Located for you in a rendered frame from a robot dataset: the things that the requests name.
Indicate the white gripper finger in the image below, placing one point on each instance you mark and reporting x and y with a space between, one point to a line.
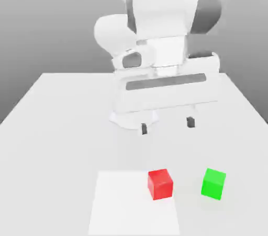
190 122
143 128

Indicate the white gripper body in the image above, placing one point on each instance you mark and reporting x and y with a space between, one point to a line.
167 97

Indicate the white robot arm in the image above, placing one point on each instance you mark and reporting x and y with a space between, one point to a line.
159 10

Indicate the small red cube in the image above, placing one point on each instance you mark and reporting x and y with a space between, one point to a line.
160 184

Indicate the small green cube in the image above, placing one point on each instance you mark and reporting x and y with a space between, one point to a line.
213 184

